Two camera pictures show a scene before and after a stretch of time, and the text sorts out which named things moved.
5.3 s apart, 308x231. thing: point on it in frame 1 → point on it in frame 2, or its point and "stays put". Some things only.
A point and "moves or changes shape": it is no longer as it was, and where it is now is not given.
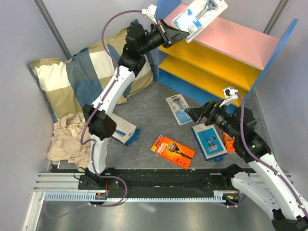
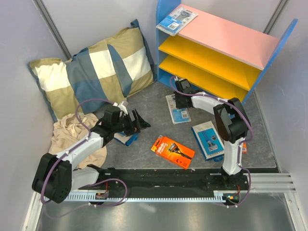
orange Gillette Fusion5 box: [173, 152] stays put
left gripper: [169, 35] → [133, 127]
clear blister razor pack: [198, 15] moves or changes shape
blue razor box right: [209, 142] stays put
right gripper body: [217, 115] → [179, 102]
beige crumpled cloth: [66, 144] stays put
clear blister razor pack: [177, 104] moves or changes shape
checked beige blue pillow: [65, 87] stays put
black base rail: [158, 182] stays put
